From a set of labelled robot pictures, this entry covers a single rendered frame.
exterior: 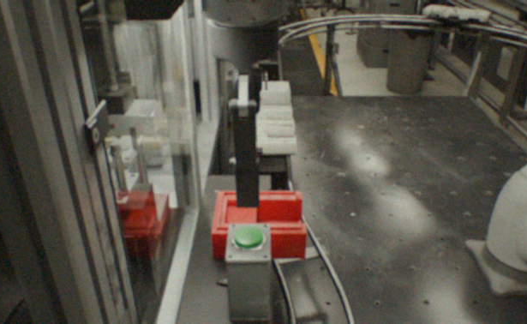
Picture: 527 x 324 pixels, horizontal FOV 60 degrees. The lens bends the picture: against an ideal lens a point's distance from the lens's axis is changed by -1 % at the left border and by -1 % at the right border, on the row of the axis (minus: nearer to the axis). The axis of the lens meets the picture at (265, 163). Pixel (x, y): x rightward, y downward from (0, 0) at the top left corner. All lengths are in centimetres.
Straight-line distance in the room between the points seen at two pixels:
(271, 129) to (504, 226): 64
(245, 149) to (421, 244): 80
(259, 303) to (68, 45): 45
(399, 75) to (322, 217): 294
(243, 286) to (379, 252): 60
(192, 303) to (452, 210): 88
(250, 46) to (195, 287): 41
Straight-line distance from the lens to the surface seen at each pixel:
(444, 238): 128
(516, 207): 108
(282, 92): 142
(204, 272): 77
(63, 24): 33
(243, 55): 47
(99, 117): 37
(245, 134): 49
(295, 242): 76
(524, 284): 118
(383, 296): 107
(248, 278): 63
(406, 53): 404
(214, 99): 124
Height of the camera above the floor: 143
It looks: 29 degrees down
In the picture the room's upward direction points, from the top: straight up
